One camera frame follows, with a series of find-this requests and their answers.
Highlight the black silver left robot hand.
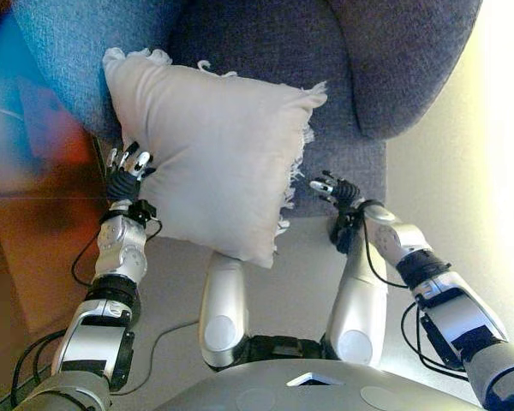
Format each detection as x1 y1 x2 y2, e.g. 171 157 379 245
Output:
105 140 158 206

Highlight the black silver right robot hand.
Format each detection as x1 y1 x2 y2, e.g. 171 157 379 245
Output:
309 170 366 211

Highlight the white fringed cushion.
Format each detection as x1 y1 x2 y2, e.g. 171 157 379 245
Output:
101 46 329 270

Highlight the silver right robot leg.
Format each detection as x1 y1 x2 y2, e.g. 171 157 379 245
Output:
325 217 389 370

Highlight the silver robot leg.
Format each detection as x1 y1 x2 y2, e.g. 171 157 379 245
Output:
325 217 389 370
198 252 252 372

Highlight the grey fabric armchair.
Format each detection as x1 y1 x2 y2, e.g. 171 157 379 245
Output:
12 0 485 220

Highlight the silver left robot leg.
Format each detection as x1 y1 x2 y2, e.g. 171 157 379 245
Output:
198 252 252 372

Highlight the silver robot torso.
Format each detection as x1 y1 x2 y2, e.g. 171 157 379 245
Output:
153 336 490 411

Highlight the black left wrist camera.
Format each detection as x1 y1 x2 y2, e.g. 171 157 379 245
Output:
128 200 158 226

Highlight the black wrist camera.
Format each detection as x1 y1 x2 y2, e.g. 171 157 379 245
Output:
128 200 158 226
329 211 357 254

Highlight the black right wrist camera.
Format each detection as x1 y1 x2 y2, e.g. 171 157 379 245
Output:
329 211 357 254

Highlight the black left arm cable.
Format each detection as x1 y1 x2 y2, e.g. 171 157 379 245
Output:
10 217 163 408

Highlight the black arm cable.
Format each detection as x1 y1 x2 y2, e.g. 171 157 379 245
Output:
363 205 471 381
10 217 163 408

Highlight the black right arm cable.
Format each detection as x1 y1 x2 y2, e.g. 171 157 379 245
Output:
363 205 471 381

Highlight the thin grey floor cable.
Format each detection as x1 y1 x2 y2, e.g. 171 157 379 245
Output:
111 320 202 397

